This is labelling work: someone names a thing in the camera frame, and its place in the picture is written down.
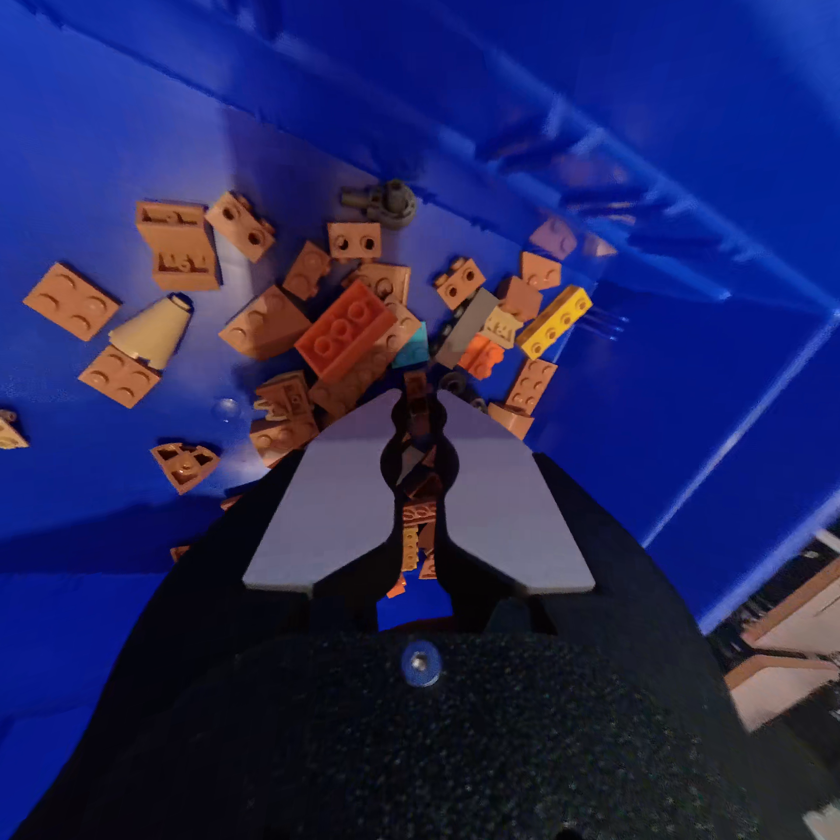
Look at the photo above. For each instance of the white board with brown edge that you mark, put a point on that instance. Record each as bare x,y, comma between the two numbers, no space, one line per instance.
787,630

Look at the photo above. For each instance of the blue plastic bin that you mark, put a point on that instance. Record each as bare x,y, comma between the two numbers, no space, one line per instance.
98,131

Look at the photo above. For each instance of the heap of toy bricks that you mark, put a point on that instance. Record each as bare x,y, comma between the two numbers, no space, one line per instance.
341,334

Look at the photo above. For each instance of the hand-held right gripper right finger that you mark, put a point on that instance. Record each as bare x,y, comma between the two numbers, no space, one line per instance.
505,518

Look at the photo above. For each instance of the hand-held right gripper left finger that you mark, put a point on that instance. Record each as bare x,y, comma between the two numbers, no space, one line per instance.
321,512

